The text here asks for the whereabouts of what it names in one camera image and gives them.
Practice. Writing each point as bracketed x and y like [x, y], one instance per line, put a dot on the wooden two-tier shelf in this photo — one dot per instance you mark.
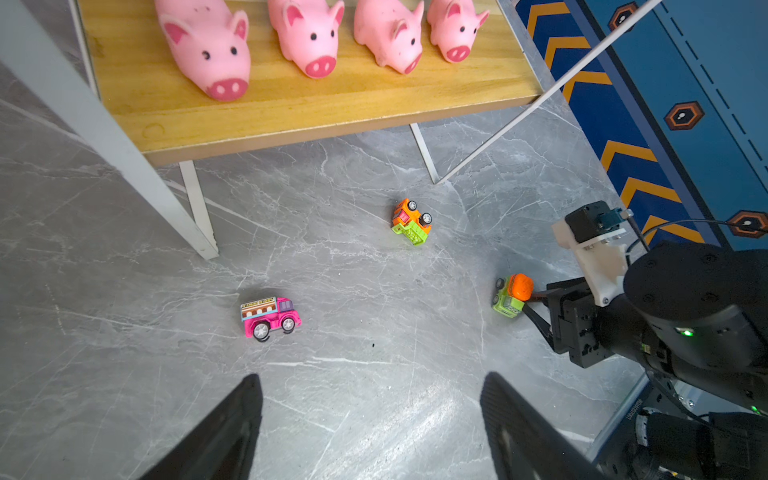
[132, 106]

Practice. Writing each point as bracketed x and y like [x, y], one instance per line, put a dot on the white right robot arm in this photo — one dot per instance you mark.
[695, 313]

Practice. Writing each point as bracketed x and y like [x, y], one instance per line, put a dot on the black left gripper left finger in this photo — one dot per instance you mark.
[223, 444]

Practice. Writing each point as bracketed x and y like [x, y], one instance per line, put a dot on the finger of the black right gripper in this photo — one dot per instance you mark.
[542, 325]
[543, 295]

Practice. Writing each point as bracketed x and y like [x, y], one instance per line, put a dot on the pink teal toy van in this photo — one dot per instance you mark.
[261, 317]

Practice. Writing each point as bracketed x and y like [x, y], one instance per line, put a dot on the pink toy pig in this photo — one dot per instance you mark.
[454, 25]
[208, 42]
[391, 31]
[308, 33]

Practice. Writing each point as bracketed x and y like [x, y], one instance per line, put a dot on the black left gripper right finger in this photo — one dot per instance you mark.
[523, 444]

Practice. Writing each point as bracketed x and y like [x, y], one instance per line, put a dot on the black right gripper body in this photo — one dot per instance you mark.
[586, 332]

